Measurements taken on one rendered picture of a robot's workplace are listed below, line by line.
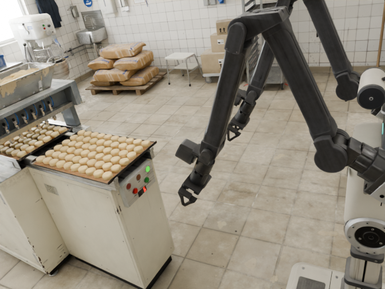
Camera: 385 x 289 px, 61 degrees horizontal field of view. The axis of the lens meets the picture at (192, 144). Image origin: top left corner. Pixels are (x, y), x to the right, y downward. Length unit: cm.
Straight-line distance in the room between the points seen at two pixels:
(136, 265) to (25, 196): 79
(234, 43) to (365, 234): 78
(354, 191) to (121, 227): 117
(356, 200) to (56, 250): 194
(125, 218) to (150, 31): 461
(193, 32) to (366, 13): 251
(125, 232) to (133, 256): 18
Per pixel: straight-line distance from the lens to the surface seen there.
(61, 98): 236
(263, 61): 132
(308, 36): 516
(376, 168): 89
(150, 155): 179
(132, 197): 174
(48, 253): 247
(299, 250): 235
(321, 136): 86
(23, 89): 218
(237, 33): 80
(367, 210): 118
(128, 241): 187
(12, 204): 220
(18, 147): 227
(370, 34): 512
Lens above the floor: 176
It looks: 29 degrees down
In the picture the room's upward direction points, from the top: 10 degrees counter-clockwise
